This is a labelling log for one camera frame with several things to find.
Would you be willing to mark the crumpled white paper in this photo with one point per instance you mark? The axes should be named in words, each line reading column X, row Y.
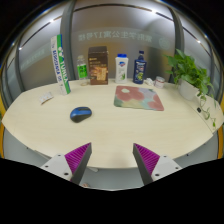
column 149, row 81

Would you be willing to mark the white and green shuttlecock tube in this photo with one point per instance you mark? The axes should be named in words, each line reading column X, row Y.
column 60, row 65

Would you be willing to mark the small white and red cup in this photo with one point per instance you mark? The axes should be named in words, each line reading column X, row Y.
column 159, row 82

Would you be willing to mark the brown cardboard carton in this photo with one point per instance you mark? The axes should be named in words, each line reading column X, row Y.
column 98, row 66

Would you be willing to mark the white bottle with blue cap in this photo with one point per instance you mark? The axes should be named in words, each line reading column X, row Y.
column 121, row 70

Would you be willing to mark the floral pastel mouse pad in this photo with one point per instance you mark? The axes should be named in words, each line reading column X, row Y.
column 138, row 97

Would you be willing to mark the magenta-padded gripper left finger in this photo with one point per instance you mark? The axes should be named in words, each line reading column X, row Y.
column 77, row 156

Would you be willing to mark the small patterned tissue packet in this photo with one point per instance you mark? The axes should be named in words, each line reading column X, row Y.
column 46, row 97

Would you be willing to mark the green potted plant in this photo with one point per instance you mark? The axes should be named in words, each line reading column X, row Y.
column 188, row 75

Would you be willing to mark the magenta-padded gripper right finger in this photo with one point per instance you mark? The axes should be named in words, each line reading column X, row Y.
column 148, row 157

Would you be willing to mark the small black object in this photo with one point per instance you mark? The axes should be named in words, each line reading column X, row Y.
column 199, row 109

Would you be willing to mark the dark blue shampoo bottle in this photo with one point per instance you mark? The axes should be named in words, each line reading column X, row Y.
column 139, row 70

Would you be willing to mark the clear bottle with green label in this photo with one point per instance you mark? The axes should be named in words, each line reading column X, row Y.
column 82, row 70

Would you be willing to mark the blue and black computer mouse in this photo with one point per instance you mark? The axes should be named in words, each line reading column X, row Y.
column 80, row 114

